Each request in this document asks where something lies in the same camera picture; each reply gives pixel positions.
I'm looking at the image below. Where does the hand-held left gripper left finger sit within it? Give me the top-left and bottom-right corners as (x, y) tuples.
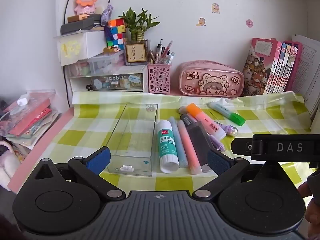
(34, 146), (127, 200)

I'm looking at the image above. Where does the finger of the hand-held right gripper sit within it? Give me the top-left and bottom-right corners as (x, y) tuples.
(231, 137), (253, 155)

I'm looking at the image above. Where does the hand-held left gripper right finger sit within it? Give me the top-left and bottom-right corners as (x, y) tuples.
(192, 148), (284, 200)

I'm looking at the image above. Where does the purple pen with bead cap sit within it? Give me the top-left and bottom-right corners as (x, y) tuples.
(215, 121), (238, 137)

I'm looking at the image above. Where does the green cap highlighter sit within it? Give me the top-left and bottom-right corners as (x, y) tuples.
(208, 101), (246, 127)

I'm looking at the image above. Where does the pink highlighter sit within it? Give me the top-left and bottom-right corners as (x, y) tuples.
(177, 120), (202, 175)

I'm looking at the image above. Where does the dark grey translucent pen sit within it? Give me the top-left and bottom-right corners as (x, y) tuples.
(180, 113), (215, 173)

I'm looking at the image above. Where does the orange highlighter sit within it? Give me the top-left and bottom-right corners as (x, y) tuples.
(186, 103), (227, 140)

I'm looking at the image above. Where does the light blue highlighter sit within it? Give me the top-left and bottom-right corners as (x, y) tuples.
(168, 116), (189, 168)

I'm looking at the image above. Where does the white glue stick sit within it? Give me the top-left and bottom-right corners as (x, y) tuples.
(157, 120), (180, 174)

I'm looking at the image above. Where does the person's right hand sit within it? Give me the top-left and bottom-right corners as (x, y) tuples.
(299, 180), (320, 232)

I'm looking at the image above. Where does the green checkered tablecloth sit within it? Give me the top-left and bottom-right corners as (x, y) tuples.
(37, 90), (313, 195)

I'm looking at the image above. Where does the pink pencil case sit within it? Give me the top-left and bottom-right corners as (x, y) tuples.
(179, 60), (245, 98)

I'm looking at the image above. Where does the stack of printed papers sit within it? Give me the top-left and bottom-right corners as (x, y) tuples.
(291, 34), (320, 123)

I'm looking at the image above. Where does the white drawer organizer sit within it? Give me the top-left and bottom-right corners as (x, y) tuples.
(69, 65), (148, 93)

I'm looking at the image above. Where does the pink spine book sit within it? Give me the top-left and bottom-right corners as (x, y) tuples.
(266, 41), (282, 95)
(271, 42), (287, 94)
(276, 44), (292, 93)
(281, 45), (298, 92)

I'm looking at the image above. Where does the white plush toy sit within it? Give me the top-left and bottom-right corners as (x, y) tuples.
(0, 140), (22, 188)

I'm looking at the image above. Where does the clear plastic drawer box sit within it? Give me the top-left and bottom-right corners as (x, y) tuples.
(64, 51), (125, 77)

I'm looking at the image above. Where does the pink perforated pen holder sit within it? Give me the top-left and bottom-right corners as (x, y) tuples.
(147, 64), (172, 94)

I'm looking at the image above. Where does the bamboo plant in glass pot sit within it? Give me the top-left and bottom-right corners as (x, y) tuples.
(122, 7), (160, 66)

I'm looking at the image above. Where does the clear bag with yellow pieces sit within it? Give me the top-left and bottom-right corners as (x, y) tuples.
(54, 34), (87, 67)

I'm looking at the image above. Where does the bunch of pens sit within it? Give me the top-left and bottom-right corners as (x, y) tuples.
(149, 39), (175, 65)

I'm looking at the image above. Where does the colourful twist cube puzzle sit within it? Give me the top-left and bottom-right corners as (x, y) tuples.
(105, 19), (127, 49)

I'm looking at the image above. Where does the dark grey case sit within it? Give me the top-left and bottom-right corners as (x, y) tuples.
(60, 20), (94, 36)

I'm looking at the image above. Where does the black box with white label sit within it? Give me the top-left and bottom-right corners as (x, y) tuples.
(85, 14), (102, 28)

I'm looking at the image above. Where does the small brown box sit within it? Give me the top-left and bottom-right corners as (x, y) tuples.
(67, 12), (90, 23)

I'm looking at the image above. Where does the purple sachet with tassel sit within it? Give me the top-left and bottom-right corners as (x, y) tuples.
(101, 4), (114, 40)

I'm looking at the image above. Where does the pink lion toy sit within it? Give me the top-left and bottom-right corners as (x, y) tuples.
(74, 0), (98, 15)

